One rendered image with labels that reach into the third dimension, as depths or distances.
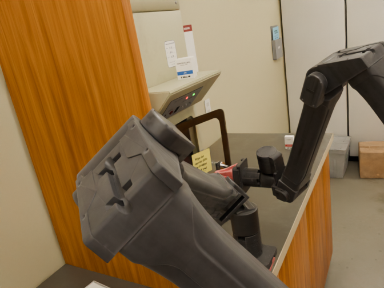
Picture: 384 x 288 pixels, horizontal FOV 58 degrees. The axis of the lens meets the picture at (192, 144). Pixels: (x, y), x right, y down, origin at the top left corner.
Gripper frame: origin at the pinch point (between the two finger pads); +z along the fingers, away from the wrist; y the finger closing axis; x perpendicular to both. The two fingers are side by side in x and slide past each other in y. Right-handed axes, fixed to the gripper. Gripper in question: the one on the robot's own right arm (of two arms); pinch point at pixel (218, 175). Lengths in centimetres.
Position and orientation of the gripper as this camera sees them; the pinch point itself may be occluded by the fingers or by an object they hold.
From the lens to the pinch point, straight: 109.7
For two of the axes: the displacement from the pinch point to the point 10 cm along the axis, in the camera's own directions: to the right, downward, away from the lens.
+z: -8.8, -0.1, 4.8
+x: -4.6, 3.4, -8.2
